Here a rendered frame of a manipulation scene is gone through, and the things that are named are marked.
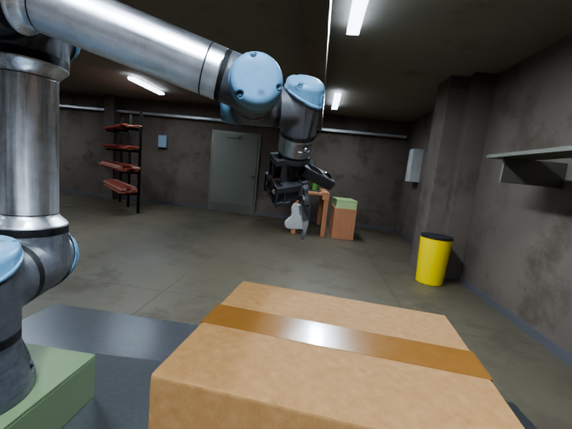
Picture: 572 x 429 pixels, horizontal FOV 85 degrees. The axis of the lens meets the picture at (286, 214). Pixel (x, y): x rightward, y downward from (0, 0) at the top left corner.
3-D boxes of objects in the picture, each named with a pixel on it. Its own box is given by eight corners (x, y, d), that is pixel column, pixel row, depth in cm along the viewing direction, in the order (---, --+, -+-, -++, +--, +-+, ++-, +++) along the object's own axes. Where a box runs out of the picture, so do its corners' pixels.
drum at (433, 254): (450, 288, 402) (459, 240, 393) (418, 284, 406) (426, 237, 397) (438, 278, 442) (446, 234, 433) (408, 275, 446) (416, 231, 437)
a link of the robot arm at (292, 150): (305, 125, 69) (323, 142, 63) (301, 144, 72) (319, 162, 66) (273, 128, 66) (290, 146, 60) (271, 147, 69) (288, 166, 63)
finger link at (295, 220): (284, 243, 74) (278, 205, 73) (306, 238, 76) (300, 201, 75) (289, 245, 71) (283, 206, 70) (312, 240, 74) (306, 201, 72)
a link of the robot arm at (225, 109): (219, 68, 51) (285, 75, 53) (221, 86, 62) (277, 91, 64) (219, 118, 52) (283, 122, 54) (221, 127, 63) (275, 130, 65)
